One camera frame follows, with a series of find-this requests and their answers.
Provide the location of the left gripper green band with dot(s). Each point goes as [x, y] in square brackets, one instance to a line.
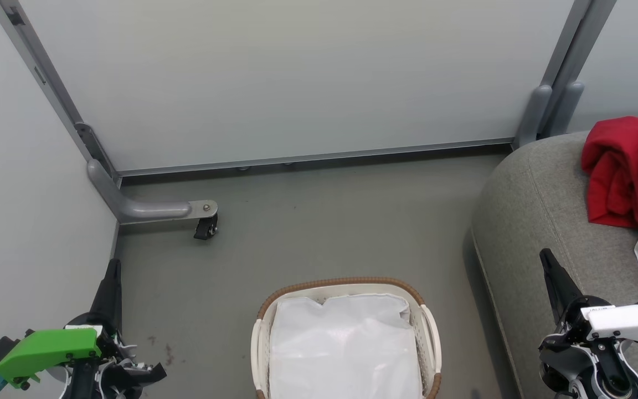
[47, 349]

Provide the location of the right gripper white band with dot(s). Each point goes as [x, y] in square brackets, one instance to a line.
[623, 321]

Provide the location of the red fleece garment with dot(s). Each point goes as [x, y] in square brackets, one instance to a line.
[623, 166]

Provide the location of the white basket with brown rim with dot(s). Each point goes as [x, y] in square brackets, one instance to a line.
[433, 338]

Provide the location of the white basket liner cloth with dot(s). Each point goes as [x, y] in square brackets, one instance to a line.
[346, 349]

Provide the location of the grey fabric sofa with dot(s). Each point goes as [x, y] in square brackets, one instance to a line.
[535, 221]

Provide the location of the black caster wheel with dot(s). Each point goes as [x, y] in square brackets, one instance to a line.
[206, 227]

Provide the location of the grey partition foot bracket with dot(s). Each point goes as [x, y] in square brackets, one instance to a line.
[142, 209]

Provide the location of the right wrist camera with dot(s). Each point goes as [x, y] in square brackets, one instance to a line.
[615, 382]

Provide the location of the grey double partition post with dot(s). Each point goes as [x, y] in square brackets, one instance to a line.
[562, 72]

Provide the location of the grey single partition post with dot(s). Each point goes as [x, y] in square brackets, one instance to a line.
[47, 77]

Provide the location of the grey partition bottom rail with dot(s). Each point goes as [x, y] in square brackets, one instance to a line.
[308, 159]

